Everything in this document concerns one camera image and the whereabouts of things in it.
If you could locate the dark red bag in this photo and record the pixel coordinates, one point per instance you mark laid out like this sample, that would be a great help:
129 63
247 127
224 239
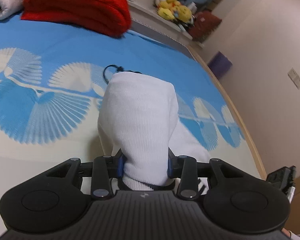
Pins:
204 25

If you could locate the white striped sock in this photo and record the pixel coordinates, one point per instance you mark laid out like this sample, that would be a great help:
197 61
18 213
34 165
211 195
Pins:
139 116

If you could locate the red folded blanket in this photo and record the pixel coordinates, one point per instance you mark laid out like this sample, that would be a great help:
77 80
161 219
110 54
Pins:
108 17

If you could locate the yellow plush toys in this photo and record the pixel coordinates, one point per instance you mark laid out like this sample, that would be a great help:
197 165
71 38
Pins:
174 11

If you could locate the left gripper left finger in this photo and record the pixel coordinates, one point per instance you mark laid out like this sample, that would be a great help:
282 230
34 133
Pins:
60 196

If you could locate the blue white patterned bedsheet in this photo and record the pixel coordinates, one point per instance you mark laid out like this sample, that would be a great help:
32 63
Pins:
52 84

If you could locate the purple box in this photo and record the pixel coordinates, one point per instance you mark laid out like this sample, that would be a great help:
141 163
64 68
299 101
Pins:
219 65

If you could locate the wall switch plate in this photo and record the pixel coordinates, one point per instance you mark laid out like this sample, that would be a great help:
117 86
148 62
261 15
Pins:
294 77

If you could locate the grey mattress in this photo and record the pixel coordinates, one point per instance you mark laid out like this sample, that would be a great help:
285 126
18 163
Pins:
167 36

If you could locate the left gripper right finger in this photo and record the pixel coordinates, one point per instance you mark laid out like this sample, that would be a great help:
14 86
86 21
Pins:
228 196

